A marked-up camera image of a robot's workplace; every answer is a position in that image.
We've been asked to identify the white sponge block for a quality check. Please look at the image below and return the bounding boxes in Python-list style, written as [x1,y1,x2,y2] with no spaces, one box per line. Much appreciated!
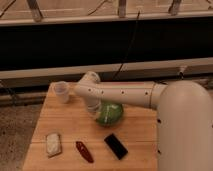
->
[46,133,62,158]

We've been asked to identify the black hanging cable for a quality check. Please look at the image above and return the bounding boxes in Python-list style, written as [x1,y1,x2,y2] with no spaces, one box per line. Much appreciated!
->
[111,9,141,81]

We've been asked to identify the green ceramic bowl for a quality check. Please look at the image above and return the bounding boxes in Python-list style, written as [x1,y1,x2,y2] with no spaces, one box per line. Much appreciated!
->
[95,101,124,126]

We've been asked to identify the metal window frame rail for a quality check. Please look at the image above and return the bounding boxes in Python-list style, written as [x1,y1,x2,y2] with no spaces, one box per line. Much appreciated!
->
[0,57,213,79]

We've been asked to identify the translucent plastic cup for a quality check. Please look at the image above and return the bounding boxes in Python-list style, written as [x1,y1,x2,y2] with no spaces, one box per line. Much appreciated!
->
[53,81,69,103]

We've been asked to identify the black smartphone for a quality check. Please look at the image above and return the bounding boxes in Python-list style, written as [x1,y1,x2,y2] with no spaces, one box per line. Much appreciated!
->
[104,134,128,160]

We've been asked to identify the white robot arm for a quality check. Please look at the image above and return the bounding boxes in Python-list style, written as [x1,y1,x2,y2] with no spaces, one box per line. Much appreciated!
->
[74,71,213,171]

